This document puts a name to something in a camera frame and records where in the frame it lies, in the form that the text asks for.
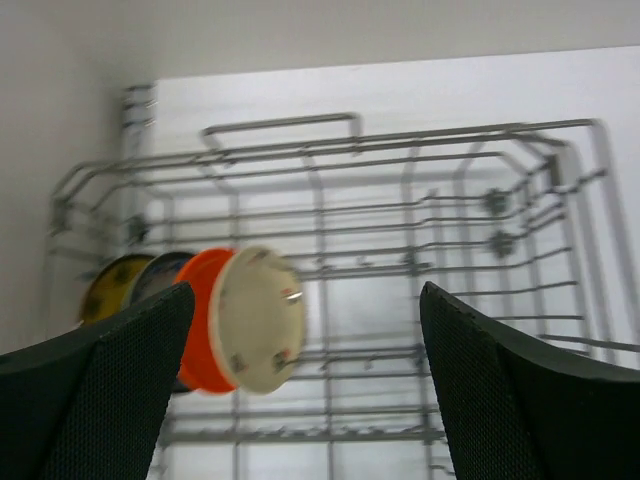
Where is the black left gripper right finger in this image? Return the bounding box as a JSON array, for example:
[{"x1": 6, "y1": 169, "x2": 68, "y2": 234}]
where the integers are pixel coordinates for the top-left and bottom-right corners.
[{"x1": 419, "y1": 282, "x2": 639, "y2": 479}]

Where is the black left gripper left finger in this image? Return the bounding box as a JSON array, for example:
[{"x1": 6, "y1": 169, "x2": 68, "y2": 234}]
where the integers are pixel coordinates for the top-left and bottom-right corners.
[{"x1": 1, "y1": 282, "x2": 195, "y2": 479}]

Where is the yellow patterned plate brown rim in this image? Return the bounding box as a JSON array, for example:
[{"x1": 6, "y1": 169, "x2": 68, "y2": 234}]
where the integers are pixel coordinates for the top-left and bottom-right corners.
[{"x1": 79, "y1": 253, "x2": 154, "y2": 325}]

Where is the orange plastic plate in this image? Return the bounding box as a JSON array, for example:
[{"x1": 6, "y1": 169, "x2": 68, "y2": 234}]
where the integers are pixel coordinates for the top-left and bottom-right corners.
[{"x1": 174, "y1": 248, "x2": 236, "y2": 395}]

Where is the blue floral plate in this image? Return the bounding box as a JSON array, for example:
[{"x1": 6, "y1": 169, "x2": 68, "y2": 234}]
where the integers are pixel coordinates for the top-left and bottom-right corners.
[{"x1": 121, "y1": 251, "x2": 196, "y2": 308}]

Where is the beige plate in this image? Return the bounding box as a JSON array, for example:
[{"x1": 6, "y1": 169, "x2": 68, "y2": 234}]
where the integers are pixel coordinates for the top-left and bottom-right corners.
[{"x1": 208, "y1": 246, "x2": 306, "y2": 395}]

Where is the grey wire dish rack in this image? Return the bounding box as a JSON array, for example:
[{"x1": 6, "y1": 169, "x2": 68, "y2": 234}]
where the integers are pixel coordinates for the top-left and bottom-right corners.
[{"x1": 38, "y1": 85, "x2": 639, "y2": 479}]

